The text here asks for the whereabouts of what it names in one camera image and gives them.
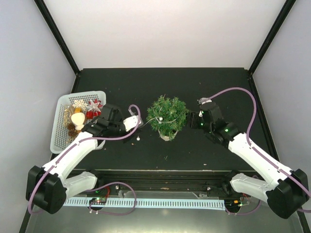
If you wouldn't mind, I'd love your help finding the small green christmas tree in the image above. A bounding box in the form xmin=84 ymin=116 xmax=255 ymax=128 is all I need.
xmin=146 ymin=95 xmax=190 ymax=141

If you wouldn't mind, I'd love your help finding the white bulb light string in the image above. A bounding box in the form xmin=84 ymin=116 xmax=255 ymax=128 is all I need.
xmin=136 ymin=106 xmax=187 ymax=142

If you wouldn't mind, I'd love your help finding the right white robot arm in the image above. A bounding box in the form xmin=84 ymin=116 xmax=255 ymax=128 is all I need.
xmin=187 ymin=98 xmax=310 ymax=219

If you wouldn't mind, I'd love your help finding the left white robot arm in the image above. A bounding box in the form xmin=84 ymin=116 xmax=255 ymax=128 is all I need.
xmin=26 ymin=104 xmax=142 ymax=215

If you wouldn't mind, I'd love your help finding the silver red star ornament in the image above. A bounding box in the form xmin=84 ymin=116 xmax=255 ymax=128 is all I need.
xmin=86 ymin=100 xmax=102 ymax=112

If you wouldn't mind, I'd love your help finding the white round wooden ornament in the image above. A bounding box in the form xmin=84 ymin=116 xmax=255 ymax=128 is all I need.
xmin=70 ymin=112 xmax=85 ymax=130

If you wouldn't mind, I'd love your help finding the white snowflake ornament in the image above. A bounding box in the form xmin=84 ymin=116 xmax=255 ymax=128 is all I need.
xmin=72 ymin=99 xmax=88 ymax=111

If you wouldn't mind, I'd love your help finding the brown pine cone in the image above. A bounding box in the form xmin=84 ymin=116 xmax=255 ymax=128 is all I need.
xmin=67 ymin=123 xmax=77 ymax=137

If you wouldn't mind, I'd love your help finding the white plastic basket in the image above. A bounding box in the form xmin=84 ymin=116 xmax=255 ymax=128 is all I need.
xmin=50 ymin=91 xmax=106 ymax=154

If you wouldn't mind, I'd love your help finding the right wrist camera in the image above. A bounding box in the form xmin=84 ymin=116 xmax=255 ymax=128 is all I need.
xmin=197 ymin=98 xmax=212 ymax=105

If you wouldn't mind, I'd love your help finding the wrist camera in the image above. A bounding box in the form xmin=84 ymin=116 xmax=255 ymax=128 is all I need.
xmin=123 ymin=115 xmax=142 ymax=132
xmin=197 ymin=98 xmax=212 ymax=105

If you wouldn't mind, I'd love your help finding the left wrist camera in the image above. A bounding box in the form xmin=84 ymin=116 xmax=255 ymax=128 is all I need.
xmin=123 ymin=115 xmax=142 ymax=132

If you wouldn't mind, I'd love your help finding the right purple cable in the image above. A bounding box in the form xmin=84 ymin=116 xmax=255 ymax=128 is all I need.
xmin=207 ymin=87 xmax=311 ymax=199

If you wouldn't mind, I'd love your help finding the purple cable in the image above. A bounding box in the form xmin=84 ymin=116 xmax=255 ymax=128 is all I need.
xmin=28 ymin=104 xmax=142 ymax=215
xmin=207 ymin=87 xmax=311 ymax=199

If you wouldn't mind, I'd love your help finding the light blue cable duct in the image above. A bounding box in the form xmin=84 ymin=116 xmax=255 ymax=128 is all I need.
xmin=64 ymin=197 xmax=225 ymax=211

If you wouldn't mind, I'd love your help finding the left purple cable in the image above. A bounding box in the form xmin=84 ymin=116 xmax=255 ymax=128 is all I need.
xmin=28 ymin=104 xmax=142 ymax=215

